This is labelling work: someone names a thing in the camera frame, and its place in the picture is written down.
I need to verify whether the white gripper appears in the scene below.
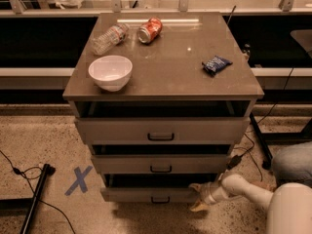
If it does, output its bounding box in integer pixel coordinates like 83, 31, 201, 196
189, 181, 228, 212

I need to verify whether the grey bottom drawer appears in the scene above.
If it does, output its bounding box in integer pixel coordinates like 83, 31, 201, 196
100, 174, 217, 204

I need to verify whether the grey drawer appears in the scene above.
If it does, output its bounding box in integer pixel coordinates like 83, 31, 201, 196
75, 117, 249, 144
91, 154, 229, 175
100, 174, 217, 204

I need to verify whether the grey middle drawer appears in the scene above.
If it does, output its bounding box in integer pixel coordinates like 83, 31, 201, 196
91, 154, 229, 175

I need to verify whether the grey drawer cabinet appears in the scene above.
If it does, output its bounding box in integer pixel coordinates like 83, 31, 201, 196
62, 11, 265, 204

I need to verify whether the grey top drawer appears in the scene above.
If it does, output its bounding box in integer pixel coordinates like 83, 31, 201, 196
75, 117, 249, 144

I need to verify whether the blue tape cross mark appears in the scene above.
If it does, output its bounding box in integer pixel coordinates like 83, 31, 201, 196
64, 166, 93, 196

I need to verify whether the black stand leg right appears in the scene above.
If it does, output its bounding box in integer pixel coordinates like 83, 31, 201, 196
250, 113, 312, 170

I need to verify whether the black stand leg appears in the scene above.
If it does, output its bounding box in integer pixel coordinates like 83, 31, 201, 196
19, 164, 56, 234
250, 113, 312, 170

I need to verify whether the blue snack packet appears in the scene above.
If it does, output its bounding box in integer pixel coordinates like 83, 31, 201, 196
202, 56, 232, 77

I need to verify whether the white bowl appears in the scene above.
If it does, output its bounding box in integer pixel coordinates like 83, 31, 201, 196
88, 56, 133, 92

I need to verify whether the black stand leg left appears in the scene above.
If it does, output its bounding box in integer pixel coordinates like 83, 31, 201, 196
19, 164, 56, 234

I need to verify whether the crushed orange soda can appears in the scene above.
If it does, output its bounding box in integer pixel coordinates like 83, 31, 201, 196
136, 18, 163, 44

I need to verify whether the clear plastic water bottle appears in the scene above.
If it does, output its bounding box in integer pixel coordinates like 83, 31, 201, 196
91, 23, 129, 56

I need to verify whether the metal railing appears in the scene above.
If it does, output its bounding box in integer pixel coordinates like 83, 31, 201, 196
0, 0, 312, 17

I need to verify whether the black power adapter with cable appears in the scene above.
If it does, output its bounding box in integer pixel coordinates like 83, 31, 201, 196
226, 67, 295, 183

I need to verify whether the black cable left floor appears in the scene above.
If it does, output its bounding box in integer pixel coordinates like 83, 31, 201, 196
0, 149, 77, 234

